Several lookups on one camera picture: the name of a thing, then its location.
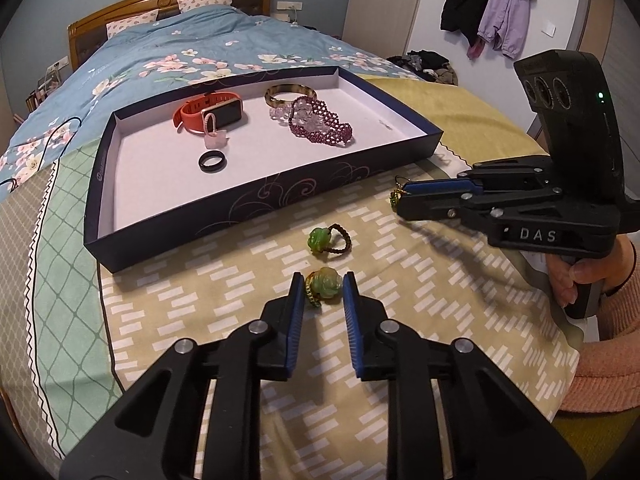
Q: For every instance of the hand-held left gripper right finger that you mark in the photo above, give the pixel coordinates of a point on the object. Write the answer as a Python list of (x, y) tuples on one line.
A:
[(351, 325)]

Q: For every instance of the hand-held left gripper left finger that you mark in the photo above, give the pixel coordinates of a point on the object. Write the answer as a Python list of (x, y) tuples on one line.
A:
[(297, 325)]

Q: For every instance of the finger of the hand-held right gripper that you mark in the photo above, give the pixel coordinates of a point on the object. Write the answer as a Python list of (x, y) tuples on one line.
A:
[(435, 206), (440, 187)]

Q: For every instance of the tortoiseshell bangle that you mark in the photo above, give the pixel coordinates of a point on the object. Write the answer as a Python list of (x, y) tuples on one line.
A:
[(272, 94)]

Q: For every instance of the dark blue shallow box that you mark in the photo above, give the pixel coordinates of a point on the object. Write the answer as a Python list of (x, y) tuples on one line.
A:
[(165, 170)]

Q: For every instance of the orange smartwatch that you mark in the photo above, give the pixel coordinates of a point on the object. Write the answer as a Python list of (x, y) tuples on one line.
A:
[(192, 112)]

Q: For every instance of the person's right forearm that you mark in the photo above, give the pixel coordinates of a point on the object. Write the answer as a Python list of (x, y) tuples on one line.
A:
[(610, 370)]

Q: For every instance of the person's right hand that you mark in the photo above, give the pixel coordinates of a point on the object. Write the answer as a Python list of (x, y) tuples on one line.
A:
[(607, 265)]

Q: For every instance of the yellow cloth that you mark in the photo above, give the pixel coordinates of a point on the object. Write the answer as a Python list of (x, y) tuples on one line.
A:
[(480, 125)]

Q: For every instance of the beige dash-pattern cloth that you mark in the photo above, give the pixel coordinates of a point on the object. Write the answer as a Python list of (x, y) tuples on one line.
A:
[(440, 300)]

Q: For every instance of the dark clothes pile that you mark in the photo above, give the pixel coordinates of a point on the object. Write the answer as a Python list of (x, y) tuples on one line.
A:
[(425, 65)]

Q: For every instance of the purple jacket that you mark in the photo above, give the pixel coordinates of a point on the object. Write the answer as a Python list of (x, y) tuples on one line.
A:
[(510, 5)]

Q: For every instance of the black jacket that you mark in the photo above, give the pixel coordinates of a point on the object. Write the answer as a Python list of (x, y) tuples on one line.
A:
[(462, 0)]

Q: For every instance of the green lattice cloth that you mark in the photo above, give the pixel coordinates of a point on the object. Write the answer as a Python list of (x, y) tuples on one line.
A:
[(60, 270)]

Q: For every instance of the dotted white pillow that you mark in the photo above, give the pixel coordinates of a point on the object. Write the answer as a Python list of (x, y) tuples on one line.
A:
[(132, 25), (205, 1)]

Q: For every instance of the olive diamond-pattern cloth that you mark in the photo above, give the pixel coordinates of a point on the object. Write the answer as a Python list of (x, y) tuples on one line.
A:
[(22, 190)]

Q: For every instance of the blue floral blanket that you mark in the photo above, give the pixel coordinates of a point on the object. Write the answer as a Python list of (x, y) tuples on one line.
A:
[(150, 55)]

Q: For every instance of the bottles on nightstand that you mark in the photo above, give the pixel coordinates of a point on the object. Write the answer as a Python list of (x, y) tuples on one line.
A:
[(42, 90)]

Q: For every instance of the wooden bed headboard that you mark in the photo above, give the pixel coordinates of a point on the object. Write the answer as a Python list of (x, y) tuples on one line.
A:
[(125, 7)]

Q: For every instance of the white wall switch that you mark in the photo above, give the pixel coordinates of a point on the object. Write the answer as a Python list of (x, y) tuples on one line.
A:
[(549, 28)]

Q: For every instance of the white wall outlet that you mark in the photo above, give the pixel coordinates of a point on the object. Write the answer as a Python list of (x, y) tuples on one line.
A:
[(57, 65), (289, 6)]

